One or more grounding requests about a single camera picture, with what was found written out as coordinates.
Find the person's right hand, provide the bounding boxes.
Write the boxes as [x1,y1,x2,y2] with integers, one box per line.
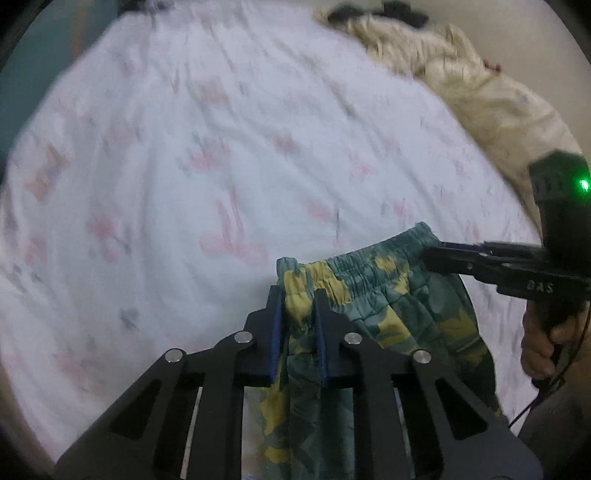
[521,308,591,381]

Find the cream quilted blanket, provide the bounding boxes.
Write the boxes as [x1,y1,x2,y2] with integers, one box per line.
[314,7,585,234]

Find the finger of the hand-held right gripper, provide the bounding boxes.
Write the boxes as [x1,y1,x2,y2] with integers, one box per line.
[422,241,546,283]

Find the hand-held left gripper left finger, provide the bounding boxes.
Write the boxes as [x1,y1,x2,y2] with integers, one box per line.
[55,285,288,480]

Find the white floral bed sheet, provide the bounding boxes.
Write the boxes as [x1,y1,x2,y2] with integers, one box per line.
[0,0,550,480]

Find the black cable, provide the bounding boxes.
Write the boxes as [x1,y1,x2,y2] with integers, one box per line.
[508,309,591,428]

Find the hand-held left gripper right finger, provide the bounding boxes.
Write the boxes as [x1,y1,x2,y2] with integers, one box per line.
[315,288,544,480]

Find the green yellow patterned pants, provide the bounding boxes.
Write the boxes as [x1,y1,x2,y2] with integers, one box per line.
[260,222,503,480]

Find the dark cloth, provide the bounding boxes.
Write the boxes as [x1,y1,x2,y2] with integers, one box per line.
[329,1,429,27]

